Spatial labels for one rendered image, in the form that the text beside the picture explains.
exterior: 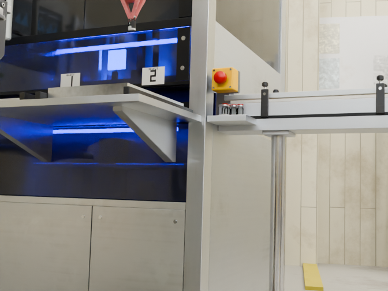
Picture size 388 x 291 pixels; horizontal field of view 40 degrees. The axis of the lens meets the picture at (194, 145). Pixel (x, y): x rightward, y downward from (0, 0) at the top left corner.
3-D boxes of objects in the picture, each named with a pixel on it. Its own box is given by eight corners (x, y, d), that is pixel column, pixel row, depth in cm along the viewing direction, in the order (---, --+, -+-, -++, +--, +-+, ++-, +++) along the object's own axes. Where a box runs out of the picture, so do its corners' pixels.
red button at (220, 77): (216, 85, 170) (217, 73, 170) (228, 85, 168) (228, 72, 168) (212, 83, 166) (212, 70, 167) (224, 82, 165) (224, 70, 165)
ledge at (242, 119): (222, 127, 183) (222, 121, 183) (258, 126, 177) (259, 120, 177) (206, 121, 170) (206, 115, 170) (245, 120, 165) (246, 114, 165)
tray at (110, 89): (114, 116, 181) (114, 107, 181) (183, 114, 170) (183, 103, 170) (47, 100, 150) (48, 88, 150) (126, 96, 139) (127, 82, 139)
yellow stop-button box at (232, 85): (219, 94, 176) (219, 73, 177) (239, 93, 173) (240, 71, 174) (210, 90, 169) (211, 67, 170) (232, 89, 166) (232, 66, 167)
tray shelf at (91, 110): (42, 129, 206) (43, 124, 206) (210, 125, 178) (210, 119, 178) (-62, 110, 163) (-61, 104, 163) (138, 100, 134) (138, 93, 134)
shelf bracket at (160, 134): (167, 162, 174) (168, 122, 175) (175, 162, 173) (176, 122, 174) (110, 154, 143) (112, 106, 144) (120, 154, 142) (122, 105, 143)
